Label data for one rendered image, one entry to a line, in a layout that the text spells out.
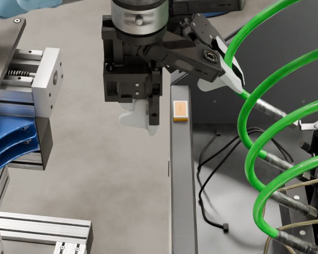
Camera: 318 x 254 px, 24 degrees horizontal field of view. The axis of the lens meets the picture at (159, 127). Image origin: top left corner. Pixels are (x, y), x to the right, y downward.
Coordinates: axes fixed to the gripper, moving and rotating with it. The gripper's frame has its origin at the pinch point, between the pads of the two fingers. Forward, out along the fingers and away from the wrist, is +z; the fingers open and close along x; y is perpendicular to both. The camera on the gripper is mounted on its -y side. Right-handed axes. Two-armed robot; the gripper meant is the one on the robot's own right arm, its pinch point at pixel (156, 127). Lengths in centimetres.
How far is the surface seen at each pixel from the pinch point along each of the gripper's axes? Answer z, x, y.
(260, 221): 6.6, 12.9, -15.3
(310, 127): 11.4, -11.6, -26.8
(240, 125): 2.6, -3.2, -13.3
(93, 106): 124, -137, 26
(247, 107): -1.2, -3.2, -14.0
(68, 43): 124, -177, 39
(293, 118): -6.6, 4.8, -19.4
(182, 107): 27.9, -34.1, -5.5
